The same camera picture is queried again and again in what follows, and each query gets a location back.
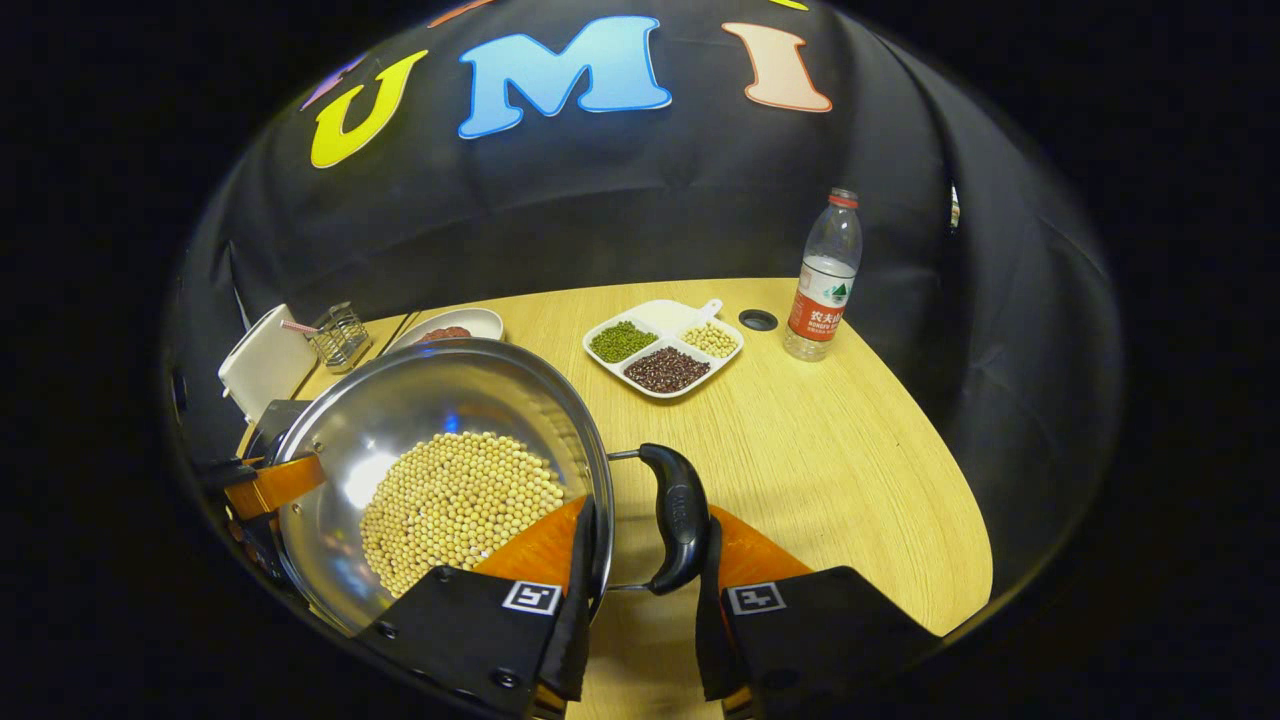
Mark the black backdrop cloth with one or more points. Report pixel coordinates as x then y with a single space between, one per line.
650 200

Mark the pink stick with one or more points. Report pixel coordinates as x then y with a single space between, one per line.
298 326

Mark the round white plate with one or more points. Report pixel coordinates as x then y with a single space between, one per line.
485 322

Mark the black table grommet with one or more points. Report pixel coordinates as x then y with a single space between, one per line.
758 320

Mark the stainless steel pot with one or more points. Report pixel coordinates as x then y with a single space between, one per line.
400 410

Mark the black induction cooktop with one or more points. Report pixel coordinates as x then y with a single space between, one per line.
275 425

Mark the clear plastic water bottle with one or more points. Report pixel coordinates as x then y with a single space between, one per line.
822 300

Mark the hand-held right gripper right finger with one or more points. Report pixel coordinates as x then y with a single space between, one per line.
712 640

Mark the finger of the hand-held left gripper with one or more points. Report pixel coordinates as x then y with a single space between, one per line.
280 485

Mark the small pile of soybeans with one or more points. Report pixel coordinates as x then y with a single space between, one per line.
710 340

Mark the pile of green mung beans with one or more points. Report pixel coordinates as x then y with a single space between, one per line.
624 341

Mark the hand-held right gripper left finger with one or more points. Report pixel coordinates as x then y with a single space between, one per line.
580 620

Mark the white divided dish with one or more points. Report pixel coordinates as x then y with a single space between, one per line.
665 315

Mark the white toaster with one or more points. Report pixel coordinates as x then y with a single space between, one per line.
268 362

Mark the pile of dark red beans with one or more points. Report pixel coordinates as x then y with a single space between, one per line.
667 370

